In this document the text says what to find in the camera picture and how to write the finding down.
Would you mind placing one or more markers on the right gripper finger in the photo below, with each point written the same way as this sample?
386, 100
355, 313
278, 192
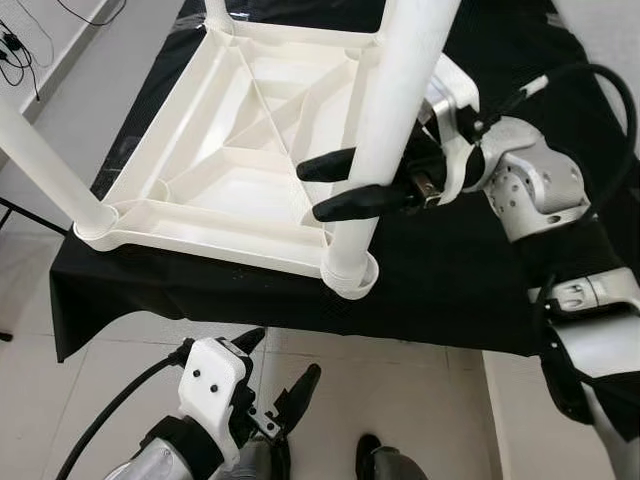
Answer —
360, 202
325, 166

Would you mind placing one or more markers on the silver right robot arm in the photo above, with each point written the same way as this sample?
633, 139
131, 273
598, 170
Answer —
530, 180

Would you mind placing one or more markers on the black tablecloth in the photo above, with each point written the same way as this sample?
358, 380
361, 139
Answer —
450, 290

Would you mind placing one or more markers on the clear tape strip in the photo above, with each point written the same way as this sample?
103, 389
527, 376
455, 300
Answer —
183, 31

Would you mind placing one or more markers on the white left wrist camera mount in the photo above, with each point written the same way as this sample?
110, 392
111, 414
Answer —
212, 385

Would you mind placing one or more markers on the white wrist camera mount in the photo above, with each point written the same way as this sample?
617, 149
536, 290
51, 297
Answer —
455, 95
212, 385

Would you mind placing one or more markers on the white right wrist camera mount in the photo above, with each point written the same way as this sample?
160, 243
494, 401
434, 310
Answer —
455, 95

